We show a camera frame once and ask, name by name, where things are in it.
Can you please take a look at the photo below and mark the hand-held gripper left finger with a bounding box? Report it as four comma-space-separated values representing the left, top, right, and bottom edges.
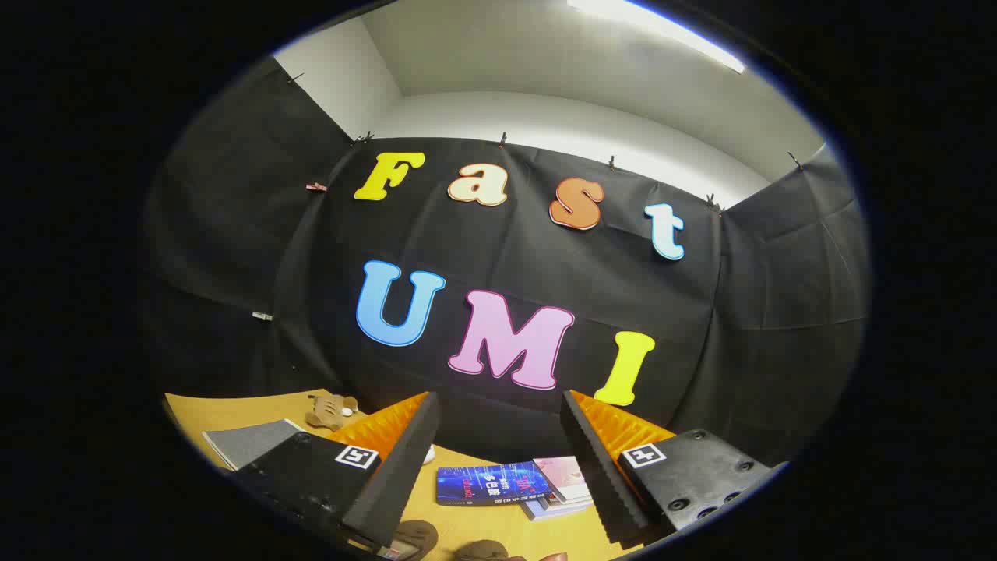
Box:
234, 391, 441, 550

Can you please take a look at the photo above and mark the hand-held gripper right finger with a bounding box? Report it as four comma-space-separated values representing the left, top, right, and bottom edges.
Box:
561, 390, 787, 545

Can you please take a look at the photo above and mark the brown fuzzy shoe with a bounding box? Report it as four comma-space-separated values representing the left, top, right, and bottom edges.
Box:
456, 539, 509, 561
388, 520, 439, 561

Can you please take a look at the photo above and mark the grey fabric storage box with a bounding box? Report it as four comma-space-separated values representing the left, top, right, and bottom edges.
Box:
203, 419, 305, 471

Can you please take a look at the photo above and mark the pink book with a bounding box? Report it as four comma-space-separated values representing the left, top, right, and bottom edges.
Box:
533, 456, 593, 506

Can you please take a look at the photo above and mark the light blue book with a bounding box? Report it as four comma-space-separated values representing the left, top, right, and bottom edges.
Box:
522, 499, 597, 521

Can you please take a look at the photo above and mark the brown plush toy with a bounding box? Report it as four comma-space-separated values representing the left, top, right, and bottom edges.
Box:
305, 394, 359, 432

